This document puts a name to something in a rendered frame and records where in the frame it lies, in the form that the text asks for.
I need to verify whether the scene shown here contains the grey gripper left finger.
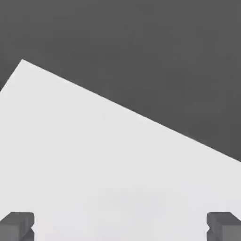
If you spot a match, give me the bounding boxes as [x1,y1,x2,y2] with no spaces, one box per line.
[0,211,35,241]

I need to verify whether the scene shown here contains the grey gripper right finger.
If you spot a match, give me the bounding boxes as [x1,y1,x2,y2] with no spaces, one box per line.
[206,211,241,241]

